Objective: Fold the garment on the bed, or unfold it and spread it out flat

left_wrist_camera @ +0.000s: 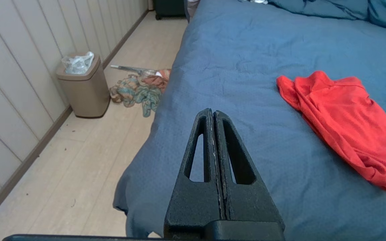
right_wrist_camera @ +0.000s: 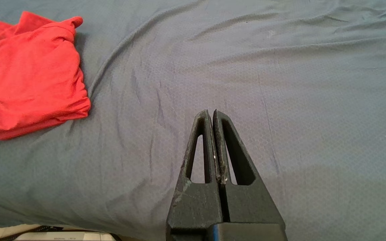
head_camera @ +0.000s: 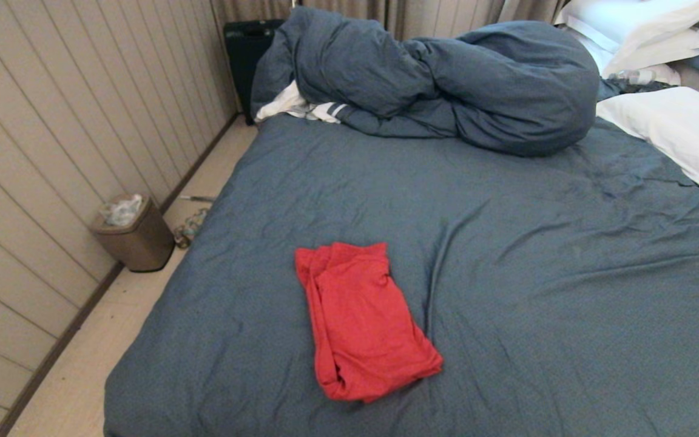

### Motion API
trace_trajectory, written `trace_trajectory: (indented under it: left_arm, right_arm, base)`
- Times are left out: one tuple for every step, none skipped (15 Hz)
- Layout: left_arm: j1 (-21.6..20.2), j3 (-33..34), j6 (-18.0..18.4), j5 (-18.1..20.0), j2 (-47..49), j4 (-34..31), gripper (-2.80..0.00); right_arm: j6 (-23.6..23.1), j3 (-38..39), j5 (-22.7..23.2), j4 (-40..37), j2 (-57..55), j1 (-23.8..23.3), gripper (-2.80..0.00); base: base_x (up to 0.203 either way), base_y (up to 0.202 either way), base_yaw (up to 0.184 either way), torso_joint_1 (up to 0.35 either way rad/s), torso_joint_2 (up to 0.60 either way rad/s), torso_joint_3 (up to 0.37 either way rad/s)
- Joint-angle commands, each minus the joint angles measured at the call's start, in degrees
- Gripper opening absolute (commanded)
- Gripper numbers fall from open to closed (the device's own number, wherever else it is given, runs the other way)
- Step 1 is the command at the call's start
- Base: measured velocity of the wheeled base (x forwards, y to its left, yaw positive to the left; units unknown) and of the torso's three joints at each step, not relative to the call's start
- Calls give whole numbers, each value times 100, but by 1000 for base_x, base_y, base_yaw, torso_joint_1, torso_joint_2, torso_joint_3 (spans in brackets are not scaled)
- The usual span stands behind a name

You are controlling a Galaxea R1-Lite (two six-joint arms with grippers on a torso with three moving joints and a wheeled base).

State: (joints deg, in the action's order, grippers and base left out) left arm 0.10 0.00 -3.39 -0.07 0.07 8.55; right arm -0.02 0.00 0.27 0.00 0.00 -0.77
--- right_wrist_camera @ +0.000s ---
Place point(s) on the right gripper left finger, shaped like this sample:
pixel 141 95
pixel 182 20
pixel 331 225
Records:
pixel 196 211

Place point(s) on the blue-grey bed sheet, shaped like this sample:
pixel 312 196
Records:
pixel 280 100

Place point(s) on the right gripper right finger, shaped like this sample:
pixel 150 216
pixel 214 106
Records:
pixel 250 211

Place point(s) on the red T-shirt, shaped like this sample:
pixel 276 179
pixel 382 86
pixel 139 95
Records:
pixel 32 83

